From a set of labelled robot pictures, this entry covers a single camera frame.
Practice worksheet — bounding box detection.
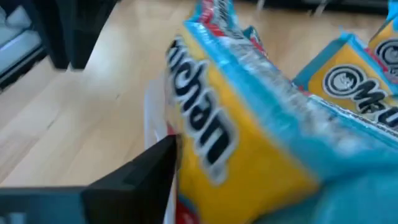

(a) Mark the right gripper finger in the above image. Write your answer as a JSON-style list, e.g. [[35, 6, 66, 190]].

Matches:
[[81, 134, 178, 224]]

